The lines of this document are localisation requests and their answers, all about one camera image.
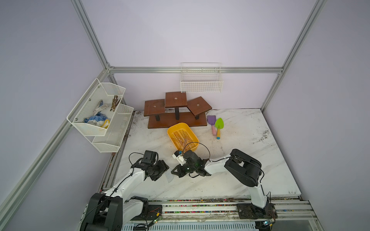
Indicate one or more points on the upper white mesh bin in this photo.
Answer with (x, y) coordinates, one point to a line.
(95, 107)

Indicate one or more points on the blue white cloth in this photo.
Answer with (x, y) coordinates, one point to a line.
(98, 118)

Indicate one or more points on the green toy trowel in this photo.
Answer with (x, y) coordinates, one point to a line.
(219, 124)

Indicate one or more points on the long pink stencil ruler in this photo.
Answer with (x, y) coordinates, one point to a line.
(181, 138)

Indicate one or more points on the blue clear protractor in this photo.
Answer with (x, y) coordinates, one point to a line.
(169, 177)

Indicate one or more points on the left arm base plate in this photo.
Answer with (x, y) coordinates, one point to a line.
(149, 213)

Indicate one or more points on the white wire wall basket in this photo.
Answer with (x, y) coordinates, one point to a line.
(201, 78)

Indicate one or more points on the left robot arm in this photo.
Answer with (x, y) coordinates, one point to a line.
(111, 210)

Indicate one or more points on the yellow plastic storage box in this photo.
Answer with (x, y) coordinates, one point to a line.
(184, 126)

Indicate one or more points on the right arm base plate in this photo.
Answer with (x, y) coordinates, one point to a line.
(250, 211)

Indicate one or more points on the white mesh bin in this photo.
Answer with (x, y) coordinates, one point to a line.
(95, 107)
(113, 139)

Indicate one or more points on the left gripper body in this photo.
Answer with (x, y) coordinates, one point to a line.
(158, 169)

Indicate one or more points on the brown clothespins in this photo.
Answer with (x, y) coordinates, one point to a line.
(115, 102)

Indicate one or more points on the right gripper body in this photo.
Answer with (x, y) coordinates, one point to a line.
(187, 168)

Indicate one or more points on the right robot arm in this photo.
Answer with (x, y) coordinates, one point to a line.
(246, 169)

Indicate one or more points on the yellow item in bin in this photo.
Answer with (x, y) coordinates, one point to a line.
(105, 123)

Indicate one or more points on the brown wooden tiered stand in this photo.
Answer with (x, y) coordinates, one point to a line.
(176, 108)

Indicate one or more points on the lower white mesh bin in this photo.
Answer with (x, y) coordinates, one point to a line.
(113, 139)

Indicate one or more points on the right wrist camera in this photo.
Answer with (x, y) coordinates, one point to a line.
(178, 155)

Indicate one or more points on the purple toy shovel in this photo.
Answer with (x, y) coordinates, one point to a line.
(212, 120)

